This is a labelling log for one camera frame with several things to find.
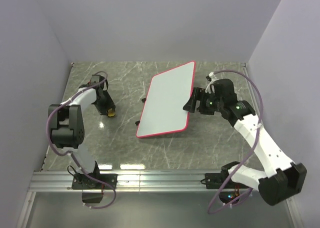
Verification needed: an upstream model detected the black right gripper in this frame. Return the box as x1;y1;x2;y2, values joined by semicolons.
182;87;224;116

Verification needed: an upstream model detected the yellow eraser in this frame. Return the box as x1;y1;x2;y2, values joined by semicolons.
107;108;116;118

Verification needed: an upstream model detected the red-framed whiteboard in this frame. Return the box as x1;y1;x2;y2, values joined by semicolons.
136;60;196;139

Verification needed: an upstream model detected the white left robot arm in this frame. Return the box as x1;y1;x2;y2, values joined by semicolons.
46;69;195;189

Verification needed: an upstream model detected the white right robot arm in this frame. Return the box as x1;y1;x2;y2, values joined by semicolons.
183;84;307;206

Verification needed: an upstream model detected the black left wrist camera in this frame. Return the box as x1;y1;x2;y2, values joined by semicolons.
90;74;106;89

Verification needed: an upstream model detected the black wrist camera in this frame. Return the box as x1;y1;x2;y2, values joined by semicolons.
90;74;106;89
213;78;237;103

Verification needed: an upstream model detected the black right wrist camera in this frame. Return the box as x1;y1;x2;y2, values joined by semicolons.
213;78;237;103

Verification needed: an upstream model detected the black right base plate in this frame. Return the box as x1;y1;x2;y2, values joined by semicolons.
200;172;248;190

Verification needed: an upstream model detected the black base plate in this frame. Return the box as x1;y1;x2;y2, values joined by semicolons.
71;173;118;190
200;172;248;190

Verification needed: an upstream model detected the aluminium mounting rail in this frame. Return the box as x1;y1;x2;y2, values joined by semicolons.
28;169;219;193

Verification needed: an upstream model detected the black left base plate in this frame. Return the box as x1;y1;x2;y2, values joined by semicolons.
71;173;118;190

